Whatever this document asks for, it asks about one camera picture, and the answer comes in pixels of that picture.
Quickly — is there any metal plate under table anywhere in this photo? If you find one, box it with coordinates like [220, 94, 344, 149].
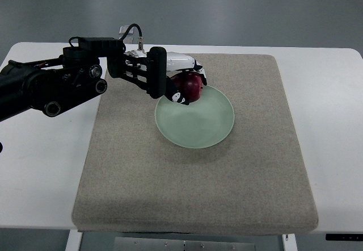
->
[113, 237, 256, 251]

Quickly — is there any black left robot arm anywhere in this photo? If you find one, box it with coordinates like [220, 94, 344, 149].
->
[1, 37, 167, 120]

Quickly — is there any beige fabric cushion mat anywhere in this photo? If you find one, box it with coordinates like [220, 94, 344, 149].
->
[71, 53, 318, 235]

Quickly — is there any black desk control panel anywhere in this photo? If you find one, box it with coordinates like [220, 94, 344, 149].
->
[325, 233, 363, 242]

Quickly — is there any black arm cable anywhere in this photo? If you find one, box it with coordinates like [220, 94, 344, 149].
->
[120, 23, 145, 53]

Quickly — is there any pale green round plate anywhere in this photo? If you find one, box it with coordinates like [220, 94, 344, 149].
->
[154, 86, 235, 149]

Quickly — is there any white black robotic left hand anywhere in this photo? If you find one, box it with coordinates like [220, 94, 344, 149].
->
[121, 47, 207, 105]

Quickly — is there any dark red apple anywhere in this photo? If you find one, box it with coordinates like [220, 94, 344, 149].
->
[171, 72, 203, 102]

